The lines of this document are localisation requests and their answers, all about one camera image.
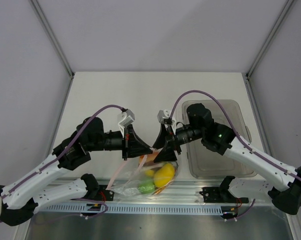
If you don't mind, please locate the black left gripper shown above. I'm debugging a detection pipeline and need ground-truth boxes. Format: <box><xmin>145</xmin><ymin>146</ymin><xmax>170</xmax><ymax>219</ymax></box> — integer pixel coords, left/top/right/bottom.
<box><xmin>86</xmin><ymin>124</ymin><xmax>153</xmax><ymax>161</ymax></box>

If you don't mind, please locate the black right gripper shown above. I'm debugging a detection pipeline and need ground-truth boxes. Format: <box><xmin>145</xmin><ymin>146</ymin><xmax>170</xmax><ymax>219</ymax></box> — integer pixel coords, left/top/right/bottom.
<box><xmin>152</xmin><ymin>123</ymin><xmax>204</xmax><ymax>164</ymax></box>

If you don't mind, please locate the yellow toy mango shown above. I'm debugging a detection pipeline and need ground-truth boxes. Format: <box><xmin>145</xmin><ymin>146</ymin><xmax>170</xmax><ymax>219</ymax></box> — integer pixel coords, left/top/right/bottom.
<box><xmin>153</xmin><ymin>163</ymin><xmax>175</xmax><ymax>188</ymax></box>

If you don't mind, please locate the yellow toy corn cob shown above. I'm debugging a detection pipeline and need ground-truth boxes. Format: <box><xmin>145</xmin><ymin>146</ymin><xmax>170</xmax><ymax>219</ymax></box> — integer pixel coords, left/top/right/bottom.
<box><xmin>144</xmin><ymin>169</ymin><xmax>156</xmax><ymax>178</ymax></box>

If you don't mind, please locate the clear pink zip top bag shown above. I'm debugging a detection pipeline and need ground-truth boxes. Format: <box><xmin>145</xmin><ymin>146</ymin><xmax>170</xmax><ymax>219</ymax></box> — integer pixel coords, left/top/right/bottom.
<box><xmin>106</xmin><ymin>155</ymin><xmax>179</xmax><ymax>197</ymax></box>

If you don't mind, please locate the green toy custard apple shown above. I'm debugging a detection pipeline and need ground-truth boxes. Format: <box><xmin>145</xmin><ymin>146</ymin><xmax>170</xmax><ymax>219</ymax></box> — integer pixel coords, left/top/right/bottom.
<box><xmin>138</xmin><ymin>182</ymin><xmax>156</xmax><ymax>194</ymax></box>

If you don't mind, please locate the orange toy croissant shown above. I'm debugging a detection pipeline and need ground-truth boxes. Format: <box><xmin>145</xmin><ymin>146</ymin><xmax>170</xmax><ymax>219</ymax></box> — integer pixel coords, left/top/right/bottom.
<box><xmin>154</xmin><ymin>187</ymin><xmax>165</xmax><ymax>195</ymax></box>

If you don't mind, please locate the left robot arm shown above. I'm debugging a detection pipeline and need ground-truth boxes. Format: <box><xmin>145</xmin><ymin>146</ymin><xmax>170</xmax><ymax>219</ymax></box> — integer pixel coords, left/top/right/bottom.
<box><xmin>0</xmin><ymin>117</ymin><xmax>153</xmax><ymax>227</ymax></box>

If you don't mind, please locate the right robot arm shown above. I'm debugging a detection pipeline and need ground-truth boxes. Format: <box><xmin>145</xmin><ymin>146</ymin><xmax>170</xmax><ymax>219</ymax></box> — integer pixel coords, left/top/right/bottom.
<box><xmin>153</xmin><ymin>103</ymin><xmax>301</xmax><ymax>215</ymax></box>

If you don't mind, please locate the clear plastic food bin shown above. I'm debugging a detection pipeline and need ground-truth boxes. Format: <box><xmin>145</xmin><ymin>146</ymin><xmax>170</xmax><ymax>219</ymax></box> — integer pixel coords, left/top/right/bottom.
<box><xmin>181</xmin><ymin>99</ymin><xmax>256</xmax><ymax>179</ymax></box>

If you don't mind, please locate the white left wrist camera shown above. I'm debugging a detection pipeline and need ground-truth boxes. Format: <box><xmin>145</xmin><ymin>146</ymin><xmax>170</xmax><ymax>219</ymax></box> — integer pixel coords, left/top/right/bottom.
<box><xmin>117</xmin><ymin>109</ymin><xmax>135</xmax><ymax>135</ymax></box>

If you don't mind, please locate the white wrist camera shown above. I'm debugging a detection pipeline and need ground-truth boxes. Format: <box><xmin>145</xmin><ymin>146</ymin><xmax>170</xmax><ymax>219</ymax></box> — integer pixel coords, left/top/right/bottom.
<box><xmin>157</xmin><ymin>109</ymin><xmax>177</xmax><ymax>134</ymax></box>
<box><xmin>117</xmin><ymin>109</ymin><xmax>135</xmax><ymax>135</ymax></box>

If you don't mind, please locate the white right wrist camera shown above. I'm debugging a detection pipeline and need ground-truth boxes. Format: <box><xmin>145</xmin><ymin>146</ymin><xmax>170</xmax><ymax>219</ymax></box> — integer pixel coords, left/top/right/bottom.
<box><xmin>157</xmin><ymin>109</ymin><xmax>177</xmax><ymax>134</ymax></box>

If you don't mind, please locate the aluminium front rail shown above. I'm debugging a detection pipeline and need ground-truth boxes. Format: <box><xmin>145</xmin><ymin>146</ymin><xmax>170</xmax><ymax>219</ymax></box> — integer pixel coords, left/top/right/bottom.
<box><xmin>40</xmin><ymin>178</ymin><xmax>298</xmax><ymax>207</ymax></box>

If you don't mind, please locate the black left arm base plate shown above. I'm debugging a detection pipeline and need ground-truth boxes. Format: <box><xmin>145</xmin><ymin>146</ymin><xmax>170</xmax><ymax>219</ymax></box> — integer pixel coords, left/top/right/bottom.
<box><xmin>94</xmin><ymin>185</ymin><xmax>115</xmax><ymax>202</ymax></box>

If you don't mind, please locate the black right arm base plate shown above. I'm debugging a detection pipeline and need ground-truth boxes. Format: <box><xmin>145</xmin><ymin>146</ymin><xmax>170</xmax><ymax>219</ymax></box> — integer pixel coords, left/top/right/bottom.
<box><xmin>199</xmin><ymin>186</ymin><xmax>249</xmax><ymax>204</ymax></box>

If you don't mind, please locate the white slotted cable duct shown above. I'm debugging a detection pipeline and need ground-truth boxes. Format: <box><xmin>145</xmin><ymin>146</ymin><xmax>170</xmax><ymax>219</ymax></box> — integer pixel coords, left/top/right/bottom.
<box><xmin>42</xmin><ymin>202</ymin><xmax>223</xmax><ymax>216</ymax></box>

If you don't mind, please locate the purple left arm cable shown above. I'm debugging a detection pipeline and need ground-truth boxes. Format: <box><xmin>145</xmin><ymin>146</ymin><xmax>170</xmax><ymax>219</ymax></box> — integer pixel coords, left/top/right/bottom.
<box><xmin>0</xmin><ymin>104</ymin><xmax>126</xmax><ymax>225</ymax></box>

